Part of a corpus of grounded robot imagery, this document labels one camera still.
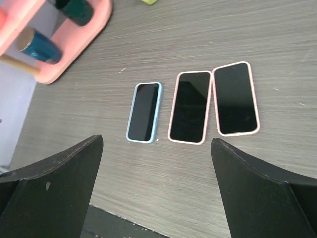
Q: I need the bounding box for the blue mug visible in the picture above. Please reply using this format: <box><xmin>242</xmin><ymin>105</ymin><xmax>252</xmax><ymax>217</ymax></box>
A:
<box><xmin>16</xmin><ymin>27</ymin><xmax>63</xmax><ymax>64</ymax></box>

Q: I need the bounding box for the pink phone case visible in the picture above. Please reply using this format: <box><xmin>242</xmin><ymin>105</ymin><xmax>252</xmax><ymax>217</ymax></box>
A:
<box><xmin>212</xmin><ymin>61</ymin><xmax>260</xmax><ymax>137</ymax></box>
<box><xmin>167</xmin><ymin>70</ymin><xmax>213</xmax><ymax>145</ymax></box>

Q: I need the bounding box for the dark green mug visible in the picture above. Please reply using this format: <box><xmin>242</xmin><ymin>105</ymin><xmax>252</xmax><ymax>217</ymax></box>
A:
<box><xmin>54</xmin><ymin>0</ymin><xmax>94</xmax><ymax>26</ymax></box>

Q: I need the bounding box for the pink three-tier shelf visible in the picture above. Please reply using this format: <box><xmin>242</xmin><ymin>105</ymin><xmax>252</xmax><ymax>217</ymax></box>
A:
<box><xmin>0</xmin><ymin>0</ymin><xmax>113</xmax><ymax>84</ymax></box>

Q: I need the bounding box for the yellow mug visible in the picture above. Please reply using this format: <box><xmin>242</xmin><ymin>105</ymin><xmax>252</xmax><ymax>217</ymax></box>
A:
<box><xmin>141</xmin><ymin>0</ymin><xmax>158</xmax><ymax>5</ymax></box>

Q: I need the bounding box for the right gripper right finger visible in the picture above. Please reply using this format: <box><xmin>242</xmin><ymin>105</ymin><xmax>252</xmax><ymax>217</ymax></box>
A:
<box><xmin>211</xmin><ymin>138</ymin><xmax>317</xmax><ymax>238</ymax></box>

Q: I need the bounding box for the light blue phone case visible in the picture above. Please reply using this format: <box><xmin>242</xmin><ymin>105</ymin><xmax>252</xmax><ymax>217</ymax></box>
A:
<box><xmin>126</xmin><ymin>82</ymin><xmax>163</xmax><ymax>144</ymax></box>

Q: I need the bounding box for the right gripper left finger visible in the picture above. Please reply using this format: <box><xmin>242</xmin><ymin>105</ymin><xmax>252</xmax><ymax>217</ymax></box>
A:
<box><xmin>0</xmin><ymin>135</ymin><xmax>103</xmax><ymax>238</ymax></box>

